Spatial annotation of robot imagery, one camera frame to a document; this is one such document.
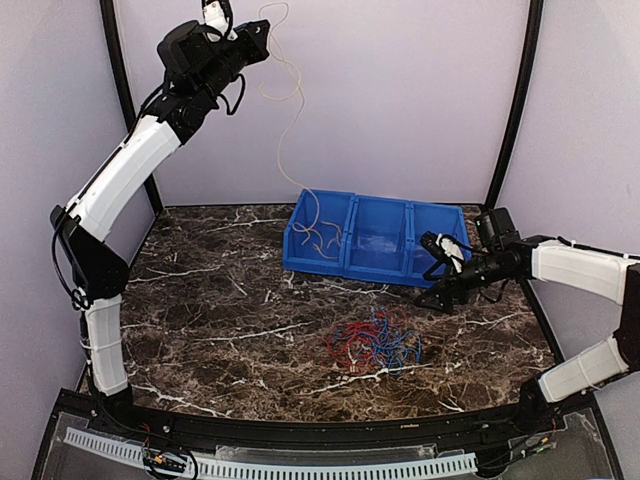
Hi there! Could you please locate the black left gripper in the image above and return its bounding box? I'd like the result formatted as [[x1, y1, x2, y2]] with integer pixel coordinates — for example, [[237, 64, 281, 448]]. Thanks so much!
[[198, 18, 273, 98]]

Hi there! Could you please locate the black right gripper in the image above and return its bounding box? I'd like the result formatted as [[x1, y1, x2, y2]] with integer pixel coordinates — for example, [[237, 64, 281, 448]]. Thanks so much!
[[415, 249, 513, 314]]

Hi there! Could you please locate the blue cable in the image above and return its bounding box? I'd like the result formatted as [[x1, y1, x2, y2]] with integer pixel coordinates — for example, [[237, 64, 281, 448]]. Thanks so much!
[[332, 305, 424, 377]]

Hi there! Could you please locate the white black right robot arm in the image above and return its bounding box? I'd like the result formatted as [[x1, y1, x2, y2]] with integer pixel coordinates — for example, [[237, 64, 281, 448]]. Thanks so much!
[[416, 208, 639, 434]]

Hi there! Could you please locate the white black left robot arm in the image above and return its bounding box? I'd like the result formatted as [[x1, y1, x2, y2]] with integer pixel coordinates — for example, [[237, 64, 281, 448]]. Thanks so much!
[[50, 19, 271, 436]]

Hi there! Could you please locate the blue right plastic bin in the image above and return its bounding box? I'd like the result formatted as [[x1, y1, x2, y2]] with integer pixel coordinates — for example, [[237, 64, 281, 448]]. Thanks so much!
[[407, 202, 471, 288]]

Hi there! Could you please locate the blue plastic bin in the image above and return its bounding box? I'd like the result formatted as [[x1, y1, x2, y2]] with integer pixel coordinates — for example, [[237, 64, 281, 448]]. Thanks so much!
[[407, 202, 471, 288], [282, 190, 355, 276], [344, 195, 413, 285]]

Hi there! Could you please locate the blue middle plastic bin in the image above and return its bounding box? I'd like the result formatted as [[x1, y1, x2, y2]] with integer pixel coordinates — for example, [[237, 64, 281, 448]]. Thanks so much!
[[344, 195, 413, 285]]

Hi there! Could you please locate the blue left plastic bin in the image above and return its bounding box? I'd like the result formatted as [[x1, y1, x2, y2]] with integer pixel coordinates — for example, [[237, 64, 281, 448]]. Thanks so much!
[[282, 190, 355, 276]]

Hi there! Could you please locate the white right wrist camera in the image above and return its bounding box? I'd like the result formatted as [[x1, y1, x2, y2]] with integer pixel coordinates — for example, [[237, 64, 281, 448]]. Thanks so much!
[[420, 231, 470, 272]]

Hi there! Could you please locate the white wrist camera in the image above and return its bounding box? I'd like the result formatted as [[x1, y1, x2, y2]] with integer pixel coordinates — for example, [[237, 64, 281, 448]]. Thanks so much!
[[201, 0, 237, 42], [420, 231, 470, 272]]

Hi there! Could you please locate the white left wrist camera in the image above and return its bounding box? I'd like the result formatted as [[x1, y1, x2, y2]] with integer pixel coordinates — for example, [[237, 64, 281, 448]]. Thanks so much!
[[201, 0, 237, 42]]

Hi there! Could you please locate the black left frame post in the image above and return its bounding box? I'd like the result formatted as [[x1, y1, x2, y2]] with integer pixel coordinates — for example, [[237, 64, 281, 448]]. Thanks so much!
[[98, 0, 164, 217]]

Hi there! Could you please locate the black frame post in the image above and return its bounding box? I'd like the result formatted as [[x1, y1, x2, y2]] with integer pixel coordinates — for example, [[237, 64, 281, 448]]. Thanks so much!
[[483, 0, 544, 210], [98, 0, 164, 217]]

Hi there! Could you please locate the white slotted cable duct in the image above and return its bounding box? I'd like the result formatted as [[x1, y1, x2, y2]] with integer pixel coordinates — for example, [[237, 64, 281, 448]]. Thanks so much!
[[64, 427, 477, 480]]

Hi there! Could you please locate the black right frame post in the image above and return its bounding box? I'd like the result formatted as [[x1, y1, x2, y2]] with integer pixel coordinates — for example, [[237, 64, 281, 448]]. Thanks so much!
[[483, 0, 544, 210]]

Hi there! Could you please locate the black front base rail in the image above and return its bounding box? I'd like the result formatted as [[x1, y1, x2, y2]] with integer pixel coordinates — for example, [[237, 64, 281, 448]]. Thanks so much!
[[89, 404, 566, 452]]

